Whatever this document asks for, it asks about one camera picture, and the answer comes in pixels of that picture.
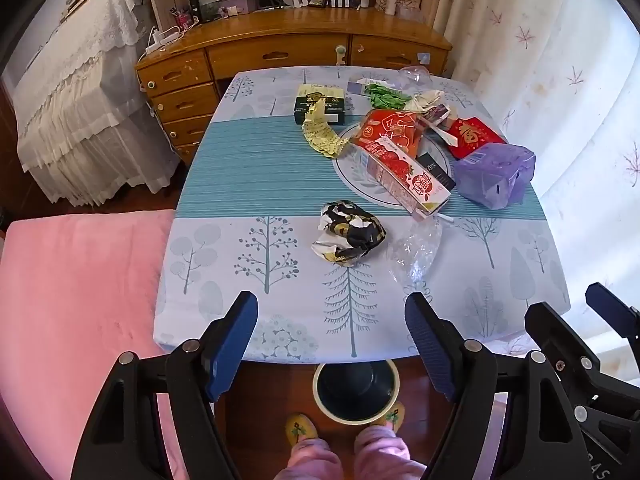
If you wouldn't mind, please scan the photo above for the clear plastic wrap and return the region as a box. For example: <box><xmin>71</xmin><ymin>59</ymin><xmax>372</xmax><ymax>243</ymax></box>
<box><xmin>386</xmin><ymin>218</ymin><xmax>442</xmax><ymax>290</ymax></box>

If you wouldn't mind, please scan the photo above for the black gold wrapper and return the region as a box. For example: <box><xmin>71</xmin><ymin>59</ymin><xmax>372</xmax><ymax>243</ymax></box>
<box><xmin>311</xmin><ymin>200</ymin><xmax>386</xmax><ymax>266</ymax></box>

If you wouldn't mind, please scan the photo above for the red white carton box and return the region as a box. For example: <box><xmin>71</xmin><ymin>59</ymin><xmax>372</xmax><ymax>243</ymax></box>
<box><xmin>352</xmin><ymin>136</ymin><xmax>451</xmax><ymax>221</ymax></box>

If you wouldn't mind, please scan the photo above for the purple plastic bag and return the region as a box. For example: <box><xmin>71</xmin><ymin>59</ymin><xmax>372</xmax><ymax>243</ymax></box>
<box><xmin>452</xmin><ymin>143</ymin><xmax>536</xmax><ymax>210</ymax></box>

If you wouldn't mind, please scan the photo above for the red envelope packet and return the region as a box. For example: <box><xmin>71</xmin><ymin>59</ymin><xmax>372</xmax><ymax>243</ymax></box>
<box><xmin>446</xmin><ymin>117</ymin><xmax>506</xmax><ymax>159</ymax></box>

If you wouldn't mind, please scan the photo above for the orange red snack bag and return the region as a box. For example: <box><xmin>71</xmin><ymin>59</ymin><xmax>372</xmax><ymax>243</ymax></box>
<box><xmin>349</xmin><ymin>110</ymin><xmax>423</xmax><ymax>158</ymax></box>

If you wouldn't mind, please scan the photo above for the yellow paper strip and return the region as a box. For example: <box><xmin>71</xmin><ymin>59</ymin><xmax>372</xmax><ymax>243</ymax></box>
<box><xmin>303</xmin><ymin>98</ymin><xmax>348</xmax><ymax>159</ymax></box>

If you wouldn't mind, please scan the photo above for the beige paper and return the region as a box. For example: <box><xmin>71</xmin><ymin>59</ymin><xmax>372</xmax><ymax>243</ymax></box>
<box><xmin>404</xmin><ymin>90</ymin><xmax>450</xmax><ymax>124</ymax></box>

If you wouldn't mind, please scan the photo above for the green paper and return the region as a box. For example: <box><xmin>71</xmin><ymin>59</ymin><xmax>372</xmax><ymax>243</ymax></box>
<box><xmin>364</xmin><ymin>84</ymin><xmax>411</xmax><ymax>110</ymax></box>

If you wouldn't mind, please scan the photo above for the dark green tea box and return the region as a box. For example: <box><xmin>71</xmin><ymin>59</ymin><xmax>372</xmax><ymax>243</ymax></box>
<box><xmin>290</xmin><ymin>83</ymin><xmax>348</xmax><ymax>126</ymax></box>

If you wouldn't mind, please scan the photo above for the blue trash bin cream rim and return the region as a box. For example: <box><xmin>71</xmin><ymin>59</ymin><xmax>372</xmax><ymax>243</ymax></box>
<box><xmin>312</xmin><ymin>360</ymin><xmax>400</xmax><ymax>426</ymax></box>

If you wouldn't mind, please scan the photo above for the right yellow slipper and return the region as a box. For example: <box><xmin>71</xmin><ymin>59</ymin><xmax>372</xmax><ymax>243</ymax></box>
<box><xmin>371</xmin><ymin>401</ymin><xmax>406</xmax><ymax>434</ymax></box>

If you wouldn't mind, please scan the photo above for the yellow slipper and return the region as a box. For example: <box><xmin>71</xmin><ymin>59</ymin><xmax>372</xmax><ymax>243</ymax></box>
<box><xmin>285</xmin><ymin>413</ymin><xmax>318</xmax><ymax>448</ymax></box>
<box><xmin>371</xmin><ymin>401</ymin><xmax>406</xmax><ymax>434</ymax></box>

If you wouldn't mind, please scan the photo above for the left yellow slipper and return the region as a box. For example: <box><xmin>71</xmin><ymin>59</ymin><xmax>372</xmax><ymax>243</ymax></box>
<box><xmin>285</xmin><ymin>413</ymin><xmax>318</xmax><ymax>448</ymax></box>

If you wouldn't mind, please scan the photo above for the right pink trouser leg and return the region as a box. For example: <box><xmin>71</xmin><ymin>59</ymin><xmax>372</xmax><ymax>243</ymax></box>
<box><xmin>354</xmin><ymin>425</ymin><xmax>426</xmax><ymax>480</ymax></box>

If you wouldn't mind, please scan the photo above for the pink trouser leg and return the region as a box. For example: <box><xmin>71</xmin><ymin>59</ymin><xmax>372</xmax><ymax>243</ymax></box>
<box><xmin>274</xmin><ymin>438</ymin><xmax>344</xmax><ymax>480</ymax></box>
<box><xmin>354</xmin><ymin>425</ymin><xmax>426</xmax><ymax>480</ymax></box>

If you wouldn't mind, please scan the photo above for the left pink trouser leg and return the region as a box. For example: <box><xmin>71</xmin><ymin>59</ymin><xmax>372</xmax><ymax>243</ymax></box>
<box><xmin>274</xmin><ymin>438</ymin><xmax>344</xmax><ymax>480</ymax></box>

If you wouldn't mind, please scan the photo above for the pink bed blanket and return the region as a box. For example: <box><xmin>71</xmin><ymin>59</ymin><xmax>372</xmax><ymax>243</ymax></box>
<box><xmin>1</xmin><ymin>210</ymin><xmax>174</xmax><ymax>479</ymax></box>

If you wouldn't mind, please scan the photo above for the tree pattern tablecloth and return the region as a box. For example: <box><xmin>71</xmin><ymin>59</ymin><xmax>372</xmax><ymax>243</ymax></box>
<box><xmin>153</xmin><ymin>66</ymin><xmax>570</xmax><ymax>364</ymax></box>

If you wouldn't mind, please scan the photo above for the white lace covered furniture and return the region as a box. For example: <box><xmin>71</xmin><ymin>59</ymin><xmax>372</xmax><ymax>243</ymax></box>
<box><xmin>12</xmin><ymin>0</ymin><xmax>179</xmax><ymax>206</ymax></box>

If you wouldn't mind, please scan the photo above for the wooden dresser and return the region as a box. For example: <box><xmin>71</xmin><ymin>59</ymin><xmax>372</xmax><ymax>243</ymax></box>
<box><xmin>136</xmin><ymin>8</ymin><xmax>452</xmax><ymax>162</ymax></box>

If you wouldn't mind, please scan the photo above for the white floral curtain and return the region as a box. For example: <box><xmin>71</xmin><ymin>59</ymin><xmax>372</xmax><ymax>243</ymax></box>
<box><xmin>434</xmin><ymin>0</ymin><xmax>639</xmax><ymax>338</ymax></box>

